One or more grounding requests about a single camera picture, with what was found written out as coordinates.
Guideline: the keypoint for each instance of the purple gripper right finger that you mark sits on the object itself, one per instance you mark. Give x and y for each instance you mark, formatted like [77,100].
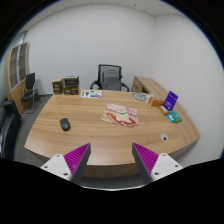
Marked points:
[153,166]

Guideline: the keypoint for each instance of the wooden bookshelf cabinet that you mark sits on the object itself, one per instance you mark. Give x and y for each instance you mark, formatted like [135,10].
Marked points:
[15,71]

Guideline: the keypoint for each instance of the white green leaflet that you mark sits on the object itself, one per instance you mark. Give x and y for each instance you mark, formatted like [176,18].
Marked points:
[91,93]

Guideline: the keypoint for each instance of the small brown cardboard box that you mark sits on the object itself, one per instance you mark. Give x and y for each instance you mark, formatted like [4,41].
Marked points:
[57,85]

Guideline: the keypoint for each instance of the green card pack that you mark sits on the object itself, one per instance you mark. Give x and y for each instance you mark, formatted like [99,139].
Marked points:
[176,116]

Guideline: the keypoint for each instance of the white cable grommet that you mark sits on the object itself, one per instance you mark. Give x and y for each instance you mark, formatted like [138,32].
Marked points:
[164,137]

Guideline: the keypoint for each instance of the black computer mouse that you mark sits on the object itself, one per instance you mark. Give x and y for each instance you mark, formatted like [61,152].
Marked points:
[65,125]

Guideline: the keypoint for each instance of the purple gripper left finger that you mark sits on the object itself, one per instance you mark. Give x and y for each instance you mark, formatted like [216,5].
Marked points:
[71,165]

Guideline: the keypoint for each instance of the wooden side cabinet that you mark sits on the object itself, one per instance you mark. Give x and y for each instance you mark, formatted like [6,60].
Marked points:
[148,85]

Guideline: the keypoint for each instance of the blue card pack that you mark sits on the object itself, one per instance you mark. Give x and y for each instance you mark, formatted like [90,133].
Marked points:
[171,118]

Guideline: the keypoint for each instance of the black leather sofa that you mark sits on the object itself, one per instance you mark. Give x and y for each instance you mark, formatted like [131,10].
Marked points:
[10,123]

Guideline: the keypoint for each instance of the wooden office desk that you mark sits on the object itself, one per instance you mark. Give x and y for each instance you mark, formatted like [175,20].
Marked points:
[111,144]

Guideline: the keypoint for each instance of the black visitor chair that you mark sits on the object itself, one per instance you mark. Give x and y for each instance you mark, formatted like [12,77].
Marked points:
[30,92]

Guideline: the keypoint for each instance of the large brown cardboard box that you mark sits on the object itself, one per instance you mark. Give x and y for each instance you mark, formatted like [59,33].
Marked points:
[71,85]

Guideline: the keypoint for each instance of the purple sign stand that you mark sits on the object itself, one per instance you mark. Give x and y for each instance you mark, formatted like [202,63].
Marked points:
[170,101]

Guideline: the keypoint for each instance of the black mesh office chair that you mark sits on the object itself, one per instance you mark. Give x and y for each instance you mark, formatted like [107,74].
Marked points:
[109,78]

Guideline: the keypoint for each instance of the orange box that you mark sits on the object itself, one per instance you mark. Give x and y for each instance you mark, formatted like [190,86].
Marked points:
[156,102]

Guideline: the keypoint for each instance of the illustrated mouse pad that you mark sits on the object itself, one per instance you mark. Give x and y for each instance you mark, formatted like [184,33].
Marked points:
[120,115]

